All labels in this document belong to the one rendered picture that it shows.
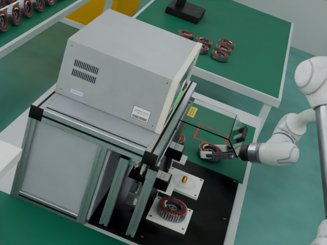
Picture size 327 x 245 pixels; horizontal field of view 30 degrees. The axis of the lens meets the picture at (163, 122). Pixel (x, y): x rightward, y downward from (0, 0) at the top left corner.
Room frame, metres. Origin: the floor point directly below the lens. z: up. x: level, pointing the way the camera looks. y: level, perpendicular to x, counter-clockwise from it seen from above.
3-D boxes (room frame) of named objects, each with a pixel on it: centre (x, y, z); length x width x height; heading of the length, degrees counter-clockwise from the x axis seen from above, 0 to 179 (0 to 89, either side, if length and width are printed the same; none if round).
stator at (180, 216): (1.88, -0.14, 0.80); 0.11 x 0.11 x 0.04
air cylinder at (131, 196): (1.89, 0.01, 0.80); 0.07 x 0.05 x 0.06; 175
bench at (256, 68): (4.38, -0.15, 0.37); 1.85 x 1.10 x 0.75; 175
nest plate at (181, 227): (1.88, -0.14, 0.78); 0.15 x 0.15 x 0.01; 85
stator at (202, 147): (2.45, -0.24, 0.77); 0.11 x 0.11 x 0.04
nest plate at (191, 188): (2.12, -0.16, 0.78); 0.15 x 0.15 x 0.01; 85
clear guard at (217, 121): (2.18, -0.16, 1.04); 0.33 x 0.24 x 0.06; 85
